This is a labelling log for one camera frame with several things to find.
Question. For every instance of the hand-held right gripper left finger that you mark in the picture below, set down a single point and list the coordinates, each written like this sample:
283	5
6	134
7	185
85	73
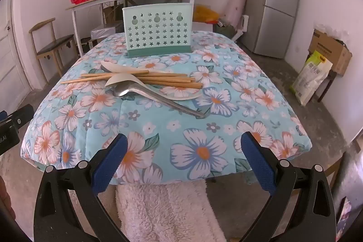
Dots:
110	164

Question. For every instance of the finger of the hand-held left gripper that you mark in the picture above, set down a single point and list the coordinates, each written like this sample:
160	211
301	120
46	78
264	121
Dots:
2	115
24	114

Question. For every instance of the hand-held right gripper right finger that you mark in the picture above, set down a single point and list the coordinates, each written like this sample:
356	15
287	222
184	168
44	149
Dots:
258	165

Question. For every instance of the white plastic spoon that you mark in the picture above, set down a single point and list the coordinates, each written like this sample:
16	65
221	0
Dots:
113	65
124	80

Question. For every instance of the large metal spoon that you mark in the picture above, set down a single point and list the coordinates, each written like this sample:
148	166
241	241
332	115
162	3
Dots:
170	101

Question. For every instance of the pile of wooden chopsticks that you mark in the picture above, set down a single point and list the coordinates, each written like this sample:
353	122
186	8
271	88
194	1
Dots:
170	83

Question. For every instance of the mint green utensil holder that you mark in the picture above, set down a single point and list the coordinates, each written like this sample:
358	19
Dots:
157	29

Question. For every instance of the white panelled door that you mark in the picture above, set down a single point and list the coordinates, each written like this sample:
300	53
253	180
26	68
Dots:
11	55

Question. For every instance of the floral blue quilt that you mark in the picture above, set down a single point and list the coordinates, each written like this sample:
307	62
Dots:
158	123

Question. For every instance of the pink fleece cloth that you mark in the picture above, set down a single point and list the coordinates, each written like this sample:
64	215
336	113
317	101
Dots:
164	210

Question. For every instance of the wooden chair with dark seat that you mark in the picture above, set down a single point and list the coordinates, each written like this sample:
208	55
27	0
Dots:
55	45

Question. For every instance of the green white rice bag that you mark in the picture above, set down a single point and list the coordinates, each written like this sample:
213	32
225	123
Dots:
310	77

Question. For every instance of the dark wooden stool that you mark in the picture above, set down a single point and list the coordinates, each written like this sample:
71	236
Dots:
326	86

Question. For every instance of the white foam box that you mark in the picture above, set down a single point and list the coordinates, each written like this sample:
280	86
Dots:
106	30

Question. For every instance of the cardboard box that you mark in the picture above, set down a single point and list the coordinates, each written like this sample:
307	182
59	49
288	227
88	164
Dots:
329	49

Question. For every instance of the dark green bag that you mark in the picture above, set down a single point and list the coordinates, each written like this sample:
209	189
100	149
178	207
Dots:
225	30

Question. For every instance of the yellow orange plastic bag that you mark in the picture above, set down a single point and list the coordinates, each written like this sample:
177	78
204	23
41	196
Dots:
207	13

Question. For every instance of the silver refrigerator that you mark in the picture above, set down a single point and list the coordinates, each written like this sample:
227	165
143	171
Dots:
272	3

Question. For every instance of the pink rolled mat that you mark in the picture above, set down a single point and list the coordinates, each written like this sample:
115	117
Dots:
236	1

